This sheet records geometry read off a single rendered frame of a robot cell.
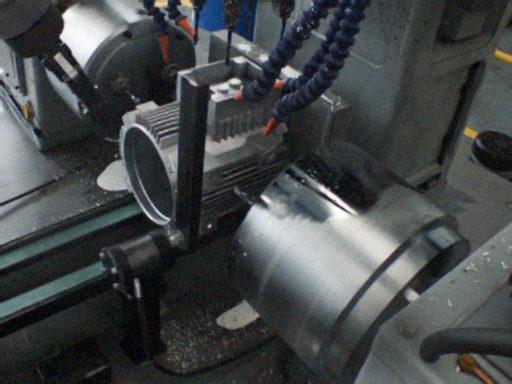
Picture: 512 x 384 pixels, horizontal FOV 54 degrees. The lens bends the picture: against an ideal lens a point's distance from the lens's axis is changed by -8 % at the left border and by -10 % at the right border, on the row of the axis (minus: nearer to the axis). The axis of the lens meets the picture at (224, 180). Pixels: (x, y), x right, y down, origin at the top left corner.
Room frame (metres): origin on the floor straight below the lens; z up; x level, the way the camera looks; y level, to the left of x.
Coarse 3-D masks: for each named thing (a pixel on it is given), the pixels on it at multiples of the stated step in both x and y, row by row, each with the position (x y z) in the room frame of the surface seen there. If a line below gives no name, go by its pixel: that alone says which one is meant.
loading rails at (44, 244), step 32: (64, 224) 0.59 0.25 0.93; (96, 224) 0.61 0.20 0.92; (128, 224) 0.63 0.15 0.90; (224, 224) 0.63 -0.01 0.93; (0, 256) 0.51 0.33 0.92; (32, 256) 0.52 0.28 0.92; (64, 256) 0.56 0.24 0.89; (96, 256) 0.59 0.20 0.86; (192, 256) 0.59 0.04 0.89; (224, 256) 0.64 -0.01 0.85; (0, 288) 0.48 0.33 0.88; (32, 288) 0.51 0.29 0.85; (64, 288) 0.47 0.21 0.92; (96, 288) 0.48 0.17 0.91; (192, 288) 0.60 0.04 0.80; (0, 320) 0.39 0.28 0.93; (32, 320) 0.42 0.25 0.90; (64, 320) 0.45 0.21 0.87; (96, 320) 0.48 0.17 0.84; (0, 352) 0.38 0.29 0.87; (32, 352) 0.41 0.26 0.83
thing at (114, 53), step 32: (96, 0) 0.95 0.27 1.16; (128, 0) 0.96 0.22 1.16; (64, 32) 0.89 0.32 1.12; (96, 32) 0.84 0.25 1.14; (128, 32) 0.83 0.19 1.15; (96, 64) 0.80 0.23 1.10; (128, 64) 0.83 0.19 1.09; (160, 64) 0.87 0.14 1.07; (192, 64) 0.93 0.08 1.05; (64, 96) 0.84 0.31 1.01; (128, 96) 0.83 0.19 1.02; (160, 96) 0.88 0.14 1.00; (96, 128) 0.79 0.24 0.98
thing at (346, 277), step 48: (336, 144) 0.54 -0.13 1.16; (240, 192) 0.55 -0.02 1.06; (288, 192) 0.46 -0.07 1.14; (336, 192) 0.45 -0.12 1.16; (384, 192) 0.45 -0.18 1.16; (240, 240) 0.45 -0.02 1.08; (288, 240) 0.42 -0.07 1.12; (336, 240) 0.40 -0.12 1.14; (384, 240) 0.39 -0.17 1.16; (432, 240) 0.40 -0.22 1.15; (240, 288) 0.43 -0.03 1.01; (288, 288) 0.38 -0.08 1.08; (336, 288) 0.36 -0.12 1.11; (384, 288) 0.35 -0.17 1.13; (288, 336) 0.36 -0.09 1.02; (336, 336) 0.33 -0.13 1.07
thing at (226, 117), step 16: (208, 64) 0.75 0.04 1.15; (224, 64) 0.76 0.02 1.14; (240, 64) 0.76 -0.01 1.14; (224, 80) 0.76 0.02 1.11; (240, 80) 0.76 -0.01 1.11; (224, 96) 0.65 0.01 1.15; (272, 96) 0.70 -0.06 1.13; (208, 112) 0.65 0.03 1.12; (224, 112) 0.65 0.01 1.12; (240, 112) 0.67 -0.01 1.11; (256, 112) 0.68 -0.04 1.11; (224, 128) 0.65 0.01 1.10; (240, 128) 0.66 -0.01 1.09
